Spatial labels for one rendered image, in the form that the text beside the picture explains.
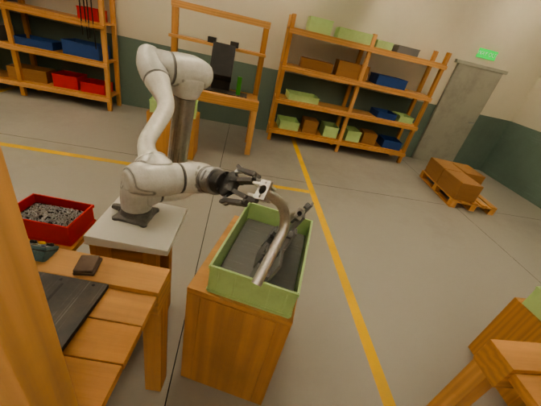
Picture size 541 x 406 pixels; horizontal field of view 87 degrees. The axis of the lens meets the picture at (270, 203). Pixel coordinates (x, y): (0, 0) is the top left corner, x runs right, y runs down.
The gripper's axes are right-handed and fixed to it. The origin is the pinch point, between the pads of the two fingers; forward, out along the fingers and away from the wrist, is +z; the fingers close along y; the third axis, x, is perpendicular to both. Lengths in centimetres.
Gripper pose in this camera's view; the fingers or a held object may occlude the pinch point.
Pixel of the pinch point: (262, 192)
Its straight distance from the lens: 76.8
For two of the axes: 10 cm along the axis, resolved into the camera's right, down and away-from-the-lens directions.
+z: 7.0, 1.9, -6.9
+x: 5.8, 4.1, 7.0
